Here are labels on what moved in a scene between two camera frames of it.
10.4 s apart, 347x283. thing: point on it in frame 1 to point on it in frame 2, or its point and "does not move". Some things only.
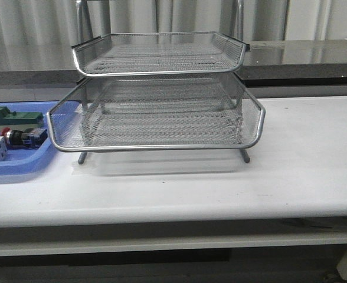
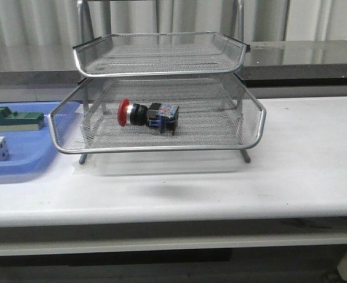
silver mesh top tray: (127, 53) does not move
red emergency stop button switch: (30, 137) to (164, 117)
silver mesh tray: (156, 113) does not move
